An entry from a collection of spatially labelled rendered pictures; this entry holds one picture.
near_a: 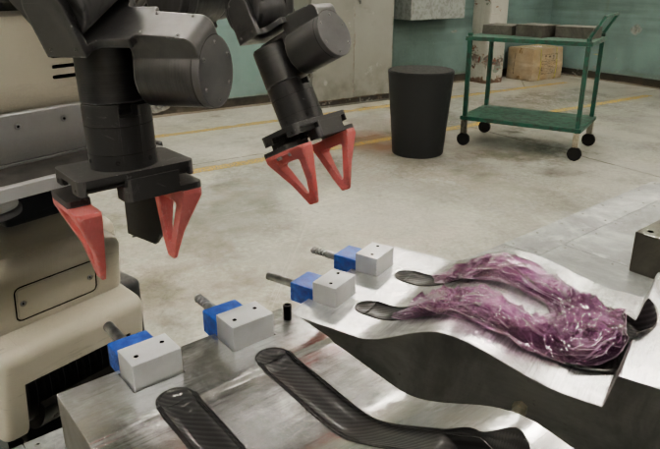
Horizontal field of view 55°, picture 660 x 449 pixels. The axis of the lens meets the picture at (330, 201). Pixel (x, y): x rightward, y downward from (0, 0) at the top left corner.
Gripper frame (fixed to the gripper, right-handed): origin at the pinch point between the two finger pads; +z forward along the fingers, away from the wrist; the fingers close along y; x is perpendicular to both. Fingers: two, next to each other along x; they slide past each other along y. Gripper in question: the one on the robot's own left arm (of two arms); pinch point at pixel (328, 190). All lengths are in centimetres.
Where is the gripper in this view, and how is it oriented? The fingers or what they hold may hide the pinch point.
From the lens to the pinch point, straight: 81.1
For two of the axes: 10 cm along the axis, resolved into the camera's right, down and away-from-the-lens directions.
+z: 3.6, 9.3, 0.5
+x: -7.1, 2.4, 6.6
